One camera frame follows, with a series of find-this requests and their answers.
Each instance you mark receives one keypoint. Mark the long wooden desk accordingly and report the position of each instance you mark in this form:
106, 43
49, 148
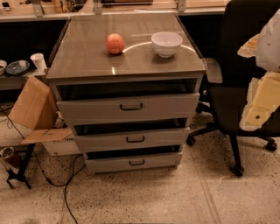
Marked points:
19, 10

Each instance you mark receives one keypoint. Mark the red apple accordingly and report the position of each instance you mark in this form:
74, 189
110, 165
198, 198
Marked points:
114, 43

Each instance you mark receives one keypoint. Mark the white bowl at left edge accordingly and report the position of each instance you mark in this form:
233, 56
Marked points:
3, 65

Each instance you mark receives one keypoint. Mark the black office chair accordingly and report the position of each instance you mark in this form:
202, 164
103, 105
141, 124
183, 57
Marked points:
229, 75

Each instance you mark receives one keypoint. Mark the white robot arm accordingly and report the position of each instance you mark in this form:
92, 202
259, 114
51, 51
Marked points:
265, 46

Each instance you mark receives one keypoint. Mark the black stand with cup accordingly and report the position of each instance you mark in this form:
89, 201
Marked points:
16, 165

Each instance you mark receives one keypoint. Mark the white paper cup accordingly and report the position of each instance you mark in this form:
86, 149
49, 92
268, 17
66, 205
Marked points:
39, 61

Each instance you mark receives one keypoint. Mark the dark blue plate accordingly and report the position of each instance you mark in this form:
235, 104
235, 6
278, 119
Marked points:
17, 68

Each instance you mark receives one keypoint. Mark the grey drawer cabinet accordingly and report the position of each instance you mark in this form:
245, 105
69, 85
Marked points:
83, 69

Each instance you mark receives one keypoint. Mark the brown cardboard box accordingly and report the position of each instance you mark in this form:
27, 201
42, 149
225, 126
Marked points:
36, 110

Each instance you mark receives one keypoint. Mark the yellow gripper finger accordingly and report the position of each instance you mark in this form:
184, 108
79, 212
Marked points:
263, 98

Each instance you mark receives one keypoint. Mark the grey drawer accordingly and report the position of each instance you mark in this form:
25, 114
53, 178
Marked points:
120, 164
128, 109
132, 140

